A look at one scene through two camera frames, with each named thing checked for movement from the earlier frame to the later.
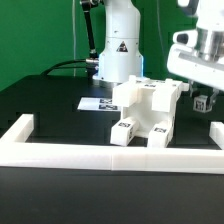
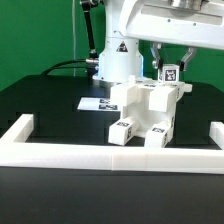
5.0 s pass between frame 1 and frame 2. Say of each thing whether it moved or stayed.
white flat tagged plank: stayed
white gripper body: moved
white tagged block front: stayed
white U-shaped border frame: stayed
